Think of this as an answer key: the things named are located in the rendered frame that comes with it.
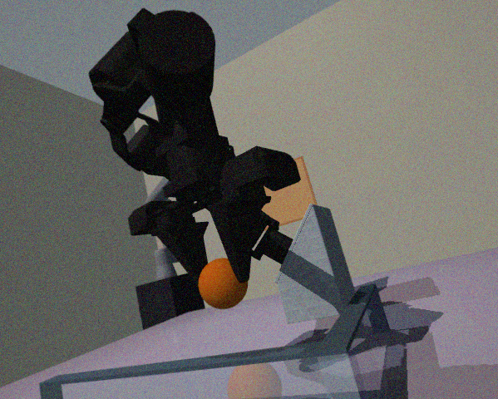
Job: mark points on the orange-brown ball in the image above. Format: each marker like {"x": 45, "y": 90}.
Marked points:
{"x": 219, "y": 286}

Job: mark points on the clear low corner wall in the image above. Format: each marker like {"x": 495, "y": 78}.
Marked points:
{"x": 358, "y": 374}

